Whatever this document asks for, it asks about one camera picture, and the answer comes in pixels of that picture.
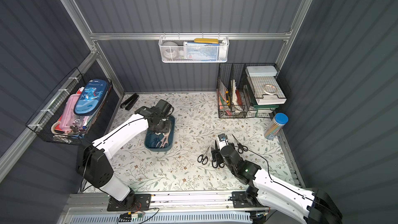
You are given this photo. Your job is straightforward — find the large black scissors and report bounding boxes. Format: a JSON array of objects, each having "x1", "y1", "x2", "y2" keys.
[{"x1": 211, "y1": 141, "x2": 225, "y2": 169}]

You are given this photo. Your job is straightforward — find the teal plastic storage box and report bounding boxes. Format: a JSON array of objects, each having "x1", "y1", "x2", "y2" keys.
[{"x1": 144, "y1": 116, "x2": 175, "y2": 152}]

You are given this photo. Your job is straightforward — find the blue handled scissors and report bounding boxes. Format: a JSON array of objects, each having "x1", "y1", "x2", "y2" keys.
[{"x1": 149, "y1": 133, "x2": 161, "y2": 148}]

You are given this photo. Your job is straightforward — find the small black scissors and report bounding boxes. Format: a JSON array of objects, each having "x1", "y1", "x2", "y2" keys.
[{"x1": 197, "y1": 146, "x2": 210, "y2": 165}]

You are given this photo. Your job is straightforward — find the pink kitchen scissors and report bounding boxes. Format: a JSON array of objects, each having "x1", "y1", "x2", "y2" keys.
[{"x1": 159, "y1": 133, "x2": 170, "y2": 148}]

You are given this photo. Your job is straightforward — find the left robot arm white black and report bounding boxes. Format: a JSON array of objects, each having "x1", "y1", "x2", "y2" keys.
[{"x1": 76, "y1": 100, "x2": 175, "y2": 210}]

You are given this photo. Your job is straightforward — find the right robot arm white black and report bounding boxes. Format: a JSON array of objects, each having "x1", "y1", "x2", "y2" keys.
[{"x1": 215, "y1": 134, "x2": 343, "y2": 224}]

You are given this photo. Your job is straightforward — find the white box on organizer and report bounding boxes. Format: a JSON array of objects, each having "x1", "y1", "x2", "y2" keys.
[{"x1": 246, "y1": 66, "x2": 277, "y2": 77}]

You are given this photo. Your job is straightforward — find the black stapler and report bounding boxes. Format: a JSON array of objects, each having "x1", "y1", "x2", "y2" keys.
[{"x1": 120, "y1": 93, "x2": 139, "y2": 111}]

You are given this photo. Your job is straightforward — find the blue lid pencil tube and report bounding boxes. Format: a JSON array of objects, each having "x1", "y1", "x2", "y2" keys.
[{"x1": 264, "y1": 113, "x2": 289, "y2": 140}]

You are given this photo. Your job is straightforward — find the blue dinosaur pencil case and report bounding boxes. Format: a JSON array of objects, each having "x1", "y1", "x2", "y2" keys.
[{"x1": 74, "y1": 79, "x2": 111, "y2": 116}]

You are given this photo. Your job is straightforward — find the white tape roll in basket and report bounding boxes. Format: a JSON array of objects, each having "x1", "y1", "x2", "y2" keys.
[{"x1": 160, "y1": 41, "x2": 179, "y2": 60}]

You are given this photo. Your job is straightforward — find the blue packet in basket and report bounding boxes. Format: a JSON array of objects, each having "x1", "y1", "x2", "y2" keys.
[{"x1": 183, "y1": 41, "x2": 219, "y2": 61}]

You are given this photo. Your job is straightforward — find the tape roll on notebook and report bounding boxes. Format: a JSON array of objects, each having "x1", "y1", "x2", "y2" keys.
[{"x1": 263, "y1": 85, "x2": 277, "y2": 95}]

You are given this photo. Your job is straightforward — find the grid pattern notebook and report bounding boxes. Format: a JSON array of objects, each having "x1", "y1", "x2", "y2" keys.
[{"x1": 247, "y1": 76, "x2": 287, "y2": 105}]

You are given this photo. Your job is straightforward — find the pink pencil case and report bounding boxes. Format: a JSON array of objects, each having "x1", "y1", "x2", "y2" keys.
[{"x1": 59, "y1": 94, "x2": 80, "y2": 134}]

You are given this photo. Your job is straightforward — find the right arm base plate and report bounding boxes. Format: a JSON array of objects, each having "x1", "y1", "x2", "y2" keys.
[{"x1": 229, "y1": 191, "x2": 271, "y2": 210}]

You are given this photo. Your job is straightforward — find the aluminium front rail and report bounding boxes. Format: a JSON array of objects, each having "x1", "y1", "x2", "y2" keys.
[{"x1": 58, "y1": 190, "x2": 276, "y2": 224}]

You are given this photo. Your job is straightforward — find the white wire wall basket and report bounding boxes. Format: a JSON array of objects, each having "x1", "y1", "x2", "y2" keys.
[{"x1": 158, "y1": 36, "x2": 230, "y2": 63}]

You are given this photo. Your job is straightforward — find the black wire desk organizer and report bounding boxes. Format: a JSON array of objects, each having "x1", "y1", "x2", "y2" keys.
[{"x1": 217, "y1": 63, "x2": 290, "y2": 119}]

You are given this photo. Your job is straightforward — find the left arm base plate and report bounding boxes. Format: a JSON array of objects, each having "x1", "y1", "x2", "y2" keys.
[{"x1": 107, "y1": 194, "x2": 152, "y2": 212}]

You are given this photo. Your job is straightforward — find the black wire side basket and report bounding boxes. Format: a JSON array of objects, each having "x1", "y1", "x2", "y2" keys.
[{"x1": 25, "y1": 68, "x2": 113, "y2": 145}]

